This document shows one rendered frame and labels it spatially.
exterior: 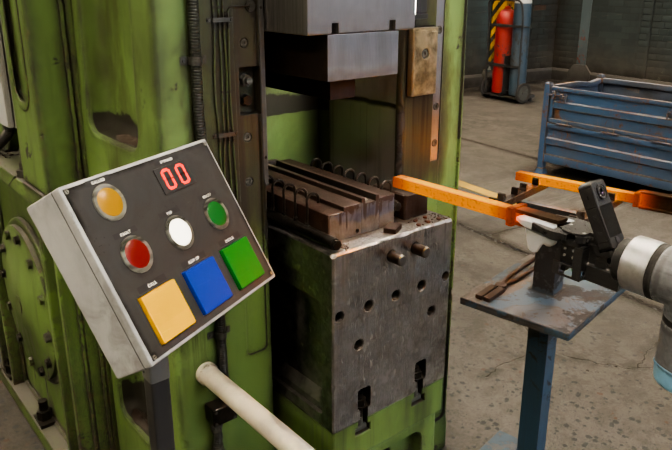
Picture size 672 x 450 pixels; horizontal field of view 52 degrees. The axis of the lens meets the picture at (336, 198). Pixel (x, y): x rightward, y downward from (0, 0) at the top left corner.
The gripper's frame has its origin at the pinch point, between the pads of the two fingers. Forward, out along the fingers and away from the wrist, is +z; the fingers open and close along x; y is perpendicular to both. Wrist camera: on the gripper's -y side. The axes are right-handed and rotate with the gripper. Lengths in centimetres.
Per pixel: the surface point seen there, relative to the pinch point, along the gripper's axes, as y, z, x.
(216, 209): -2, 30, -46
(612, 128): 62, 178, 357
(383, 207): 11.1, 41.5, 4.2
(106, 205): -8, 25, -67
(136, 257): -1, 21, -65
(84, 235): -6, 22, -71
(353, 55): -24.3, 42.1, -5.7
